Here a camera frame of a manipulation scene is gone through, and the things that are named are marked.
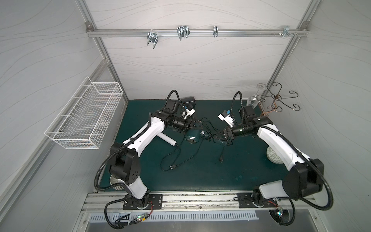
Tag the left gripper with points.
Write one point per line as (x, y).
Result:
(189, 124)

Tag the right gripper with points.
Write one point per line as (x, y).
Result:
(226, 135)

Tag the green hair dryer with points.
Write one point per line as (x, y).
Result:
(193, 136)

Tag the black hair dryer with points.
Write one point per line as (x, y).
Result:
(188, 102)

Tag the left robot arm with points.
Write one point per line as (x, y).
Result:
(123, 162)

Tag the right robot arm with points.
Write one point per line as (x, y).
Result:
(305, 175)

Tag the white hair dryer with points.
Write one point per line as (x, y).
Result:
(167, 139)

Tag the green table mat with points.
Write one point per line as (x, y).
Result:
(241, 166)

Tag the clear wine glass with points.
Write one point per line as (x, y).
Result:
(253, 100)

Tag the metal double hook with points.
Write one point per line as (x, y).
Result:
(183, 32)

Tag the metal hook clamp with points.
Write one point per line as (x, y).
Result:
(152, 37)

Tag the striped ceramic mug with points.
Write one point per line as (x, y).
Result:
(113, 180)

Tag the small metal hook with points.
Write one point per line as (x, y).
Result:
(215, 31)

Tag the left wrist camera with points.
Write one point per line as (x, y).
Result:
(189, 111)

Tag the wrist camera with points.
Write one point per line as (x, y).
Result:
(227, 117)
(189, 111)

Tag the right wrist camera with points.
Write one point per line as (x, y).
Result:
(227, 117)

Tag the copper wire glass rack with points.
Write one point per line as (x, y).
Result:
(277, 97)

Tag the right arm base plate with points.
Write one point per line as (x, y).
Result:
(246, 200)

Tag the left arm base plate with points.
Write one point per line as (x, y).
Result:
(149, 201)

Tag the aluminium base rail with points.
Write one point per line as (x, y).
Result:
(184, 201)

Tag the horizontal aluminium rail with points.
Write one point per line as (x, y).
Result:
(201, 33)

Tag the white wire basket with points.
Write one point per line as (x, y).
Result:
(84, 120)

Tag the right metal hook bracket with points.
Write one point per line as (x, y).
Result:
(286, 33)

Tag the white slotted cable duct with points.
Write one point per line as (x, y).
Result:
(180, 216)

